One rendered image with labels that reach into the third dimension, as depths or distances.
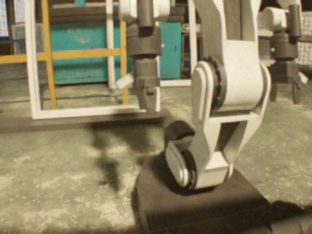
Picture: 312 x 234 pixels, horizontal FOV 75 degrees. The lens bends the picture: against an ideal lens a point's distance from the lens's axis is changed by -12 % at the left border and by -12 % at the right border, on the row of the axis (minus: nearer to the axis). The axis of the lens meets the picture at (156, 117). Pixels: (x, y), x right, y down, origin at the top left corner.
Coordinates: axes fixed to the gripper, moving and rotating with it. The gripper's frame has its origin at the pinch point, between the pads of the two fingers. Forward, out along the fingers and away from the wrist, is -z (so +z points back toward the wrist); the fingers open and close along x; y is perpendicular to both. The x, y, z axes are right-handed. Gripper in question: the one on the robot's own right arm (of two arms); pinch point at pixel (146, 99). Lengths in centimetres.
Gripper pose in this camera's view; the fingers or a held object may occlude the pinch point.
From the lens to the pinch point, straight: 57.7
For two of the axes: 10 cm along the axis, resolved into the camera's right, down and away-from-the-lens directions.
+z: -0.4, -9.9, -1.5
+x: 2.2, 1.3, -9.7
